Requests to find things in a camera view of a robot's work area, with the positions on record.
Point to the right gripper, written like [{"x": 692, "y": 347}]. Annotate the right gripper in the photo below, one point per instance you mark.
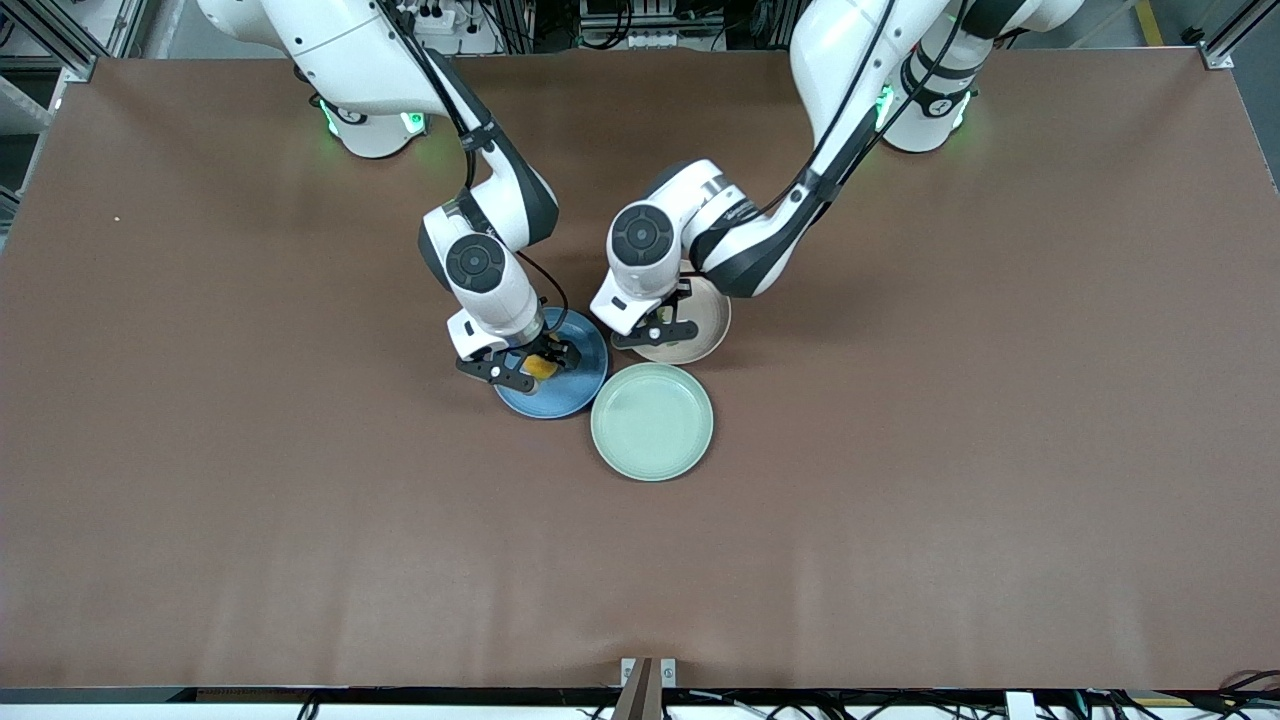
[{"x": 548, "y": 349}]

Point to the beige plate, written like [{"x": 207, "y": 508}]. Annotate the beige plate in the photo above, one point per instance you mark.
[{"x": 700, "y": 335}]

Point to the yellow lemon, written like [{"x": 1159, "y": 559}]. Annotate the yellow lemon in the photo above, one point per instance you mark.
[{"x": 543, "y": 370}]

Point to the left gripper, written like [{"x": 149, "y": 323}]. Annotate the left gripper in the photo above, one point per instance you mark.
[{"x": 671, "y": 306}]

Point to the light green plate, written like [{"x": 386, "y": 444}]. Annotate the light green plate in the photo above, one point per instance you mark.
[{"x": 652, "y": 422}]

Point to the aluminium frame profile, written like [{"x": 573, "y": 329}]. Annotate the aluminium frame profile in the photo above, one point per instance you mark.
[
  {"x": 70, "y": 50},
  {"x": 1222, "y": 50}
]

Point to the blue plate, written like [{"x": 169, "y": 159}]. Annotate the blue plate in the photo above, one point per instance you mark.
[{"x": 580, "y": 390}]

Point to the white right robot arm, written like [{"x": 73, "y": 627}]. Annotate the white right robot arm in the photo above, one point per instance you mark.
[{"x": 340, "y": 50}]

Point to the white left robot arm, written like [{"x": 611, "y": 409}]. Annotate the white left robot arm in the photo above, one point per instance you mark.
[{"x": 850, "y": 60}]

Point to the white power strip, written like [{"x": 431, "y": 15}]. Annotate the white power strip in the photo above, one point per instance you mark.
[{"x": 435, "y": 22}]

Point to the camera post with white bracket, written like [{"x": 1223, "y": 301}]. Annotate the camera post with white bracket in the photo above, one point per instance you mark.
[{"x": 640, "y": 690}]

